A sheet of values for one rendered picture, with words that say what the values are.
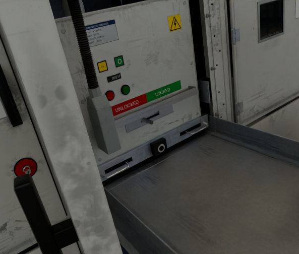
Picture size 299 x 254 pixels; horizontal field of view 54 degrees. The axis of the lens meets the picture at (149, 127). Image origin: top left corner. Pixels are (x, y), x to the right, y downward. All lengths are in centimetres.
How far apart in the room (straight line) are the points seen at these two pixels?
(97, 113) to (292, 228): 57
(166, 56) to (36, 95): 89
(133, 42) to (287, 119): 96
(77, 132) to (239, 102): 112
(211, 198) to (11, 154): 56
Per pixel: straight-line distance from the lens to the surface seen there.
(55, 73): 20
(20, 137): 82
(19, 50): 19
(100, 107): 82
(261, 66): 137
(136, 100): 101
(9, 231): 93
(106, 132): 85
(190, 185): 95
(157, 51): 104
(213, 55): 116
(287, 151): 106
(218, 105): 122
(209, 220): 83
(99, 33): 93
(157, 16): 104
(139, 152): 106
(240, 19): 123
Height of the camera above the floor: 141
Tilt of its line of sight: 24 degrees down
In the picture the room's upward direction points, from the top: 11 degrees counter-clockwise
